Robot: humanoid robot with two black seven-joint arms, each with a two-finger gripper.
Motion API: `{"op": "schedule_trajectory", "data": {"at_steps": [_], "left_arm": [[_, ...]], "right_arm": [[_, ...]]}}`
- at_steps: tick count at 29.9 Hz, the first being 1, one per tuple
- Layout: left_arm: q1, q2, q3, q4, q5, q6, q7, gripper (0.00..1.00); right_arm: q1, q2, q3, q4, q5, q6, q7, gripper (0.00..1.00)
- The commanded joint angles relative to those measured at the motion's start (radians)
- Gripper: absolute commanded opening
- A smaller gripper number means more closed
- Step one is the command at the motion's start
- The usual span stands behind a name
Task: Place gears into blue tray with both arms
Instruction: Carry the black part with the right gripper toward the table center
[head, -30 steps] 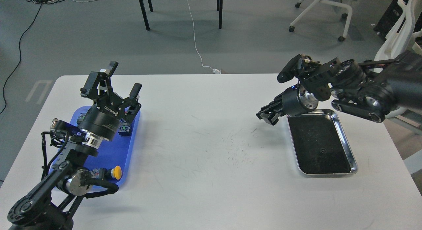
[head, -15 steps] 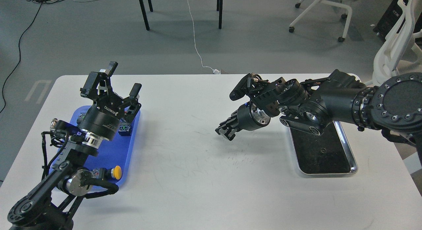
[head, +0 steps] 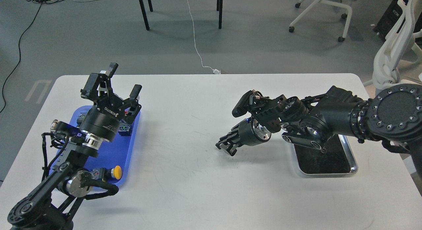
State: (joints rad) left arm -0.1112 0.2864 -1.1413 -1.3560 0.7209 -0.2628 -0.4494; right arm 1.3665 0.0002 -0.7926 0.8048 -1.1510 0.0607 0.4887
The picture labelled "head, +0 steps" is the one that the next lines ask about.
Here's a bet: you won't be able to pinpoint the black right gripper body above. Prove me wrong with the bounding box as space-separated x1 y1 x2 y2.
231 119 271 147

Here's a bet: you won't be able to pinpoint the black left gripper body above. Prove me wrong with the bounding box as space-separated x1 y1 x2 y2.
79 94 128 142

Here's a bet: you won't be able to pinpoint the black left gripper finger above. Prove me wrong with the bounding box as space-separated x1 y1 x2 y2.
80 62 119 105
124 84 142 124

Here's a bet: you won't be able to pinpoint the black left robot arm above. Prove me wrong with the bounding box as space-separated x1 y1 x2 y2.
7 62 142 230

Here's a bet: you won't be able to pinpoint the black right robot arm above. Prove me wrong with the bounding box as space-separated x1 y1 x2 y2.
216 83 422 176

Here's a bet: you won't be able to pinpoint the small blue contact block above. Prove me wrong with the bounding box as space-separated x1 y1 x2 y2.
76 113 87 125

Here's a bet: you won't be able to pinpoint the red emergency stop button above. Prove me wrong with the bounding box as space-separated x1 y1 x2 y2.
118 121 133 136

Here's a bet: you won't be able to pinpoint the blue plastic tray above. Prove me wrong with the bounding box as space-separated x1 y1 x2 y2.
42 106 136 197

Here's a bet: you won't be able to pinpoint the metal tray with black mat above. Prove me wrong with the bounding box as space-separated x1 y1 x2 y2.
293 134 358 178

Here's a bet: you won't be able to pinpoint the black table legs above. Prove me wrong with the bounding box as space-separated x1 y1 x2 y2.
137 0 224 31

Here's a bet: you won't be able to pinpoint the white rolling chair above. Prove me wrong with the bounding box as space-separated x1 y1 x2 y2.
289 0 360 42

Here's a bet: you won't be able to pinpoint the white office chair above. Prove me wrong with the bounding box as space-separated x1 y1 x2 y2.
363 0 421 90

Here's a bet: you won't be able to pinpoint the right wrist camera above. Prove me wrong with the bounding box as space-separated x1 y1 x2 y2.
231 90 256 118

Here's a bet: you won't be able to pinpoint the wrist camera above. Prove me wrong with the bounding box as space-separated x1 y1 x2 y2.
231 90 256 118
50 119 83 137

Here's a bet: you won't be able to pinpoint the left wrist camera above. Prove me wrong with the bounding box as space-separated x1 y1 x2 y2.
50 119 83 137

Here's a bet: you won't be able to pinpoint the yellow push button switch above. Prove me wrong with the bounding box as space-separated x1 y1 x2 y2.
90 165 122 182

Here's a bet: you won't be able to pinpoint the black floor cable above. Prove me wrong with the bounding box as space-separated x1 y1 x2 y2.
0 0 79 115

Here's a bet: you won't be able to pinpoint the white charging cable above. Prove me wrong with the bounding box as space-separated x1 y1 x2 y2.
187 0 221 74

